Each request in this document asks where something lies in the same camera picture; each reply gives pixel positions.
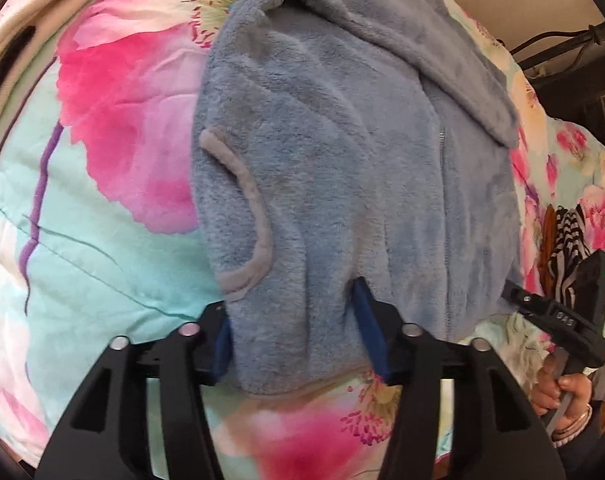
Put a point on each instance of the metal bangle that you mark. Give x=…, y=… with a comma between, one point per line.
x=579, y=420

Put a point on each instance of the blue fleece zip jacket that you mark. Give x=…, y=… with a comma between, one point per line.
x=342, y=170

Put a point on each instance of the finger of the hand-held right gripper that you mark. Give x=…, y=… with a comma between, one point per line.
x=516, y=296

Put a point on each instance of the black and white striped cloth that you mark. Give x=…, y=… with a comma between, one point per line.
x=564, y=250

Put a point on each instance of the black metal bed frame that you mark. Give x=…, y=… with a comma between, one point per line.
x=557, y=45

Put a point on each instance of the white garment with black trim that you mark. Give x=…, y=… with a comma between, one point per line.
x=27, y=10

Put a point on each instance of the person's right hand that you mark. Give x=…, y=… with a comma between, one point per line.
x=574, y=387

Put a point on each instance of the floral printed blanket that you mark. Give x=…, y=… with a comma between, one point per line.
x=107, y=210

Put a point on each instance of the person's right forearm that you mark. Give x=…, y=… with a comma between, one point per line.
x=582, y=455

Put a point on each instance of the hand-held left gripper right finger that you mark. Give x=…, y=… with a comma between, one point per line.
x=371, y=332

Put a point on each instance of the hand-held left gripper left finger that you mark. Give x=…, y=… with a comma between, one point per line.
x=223, y=347

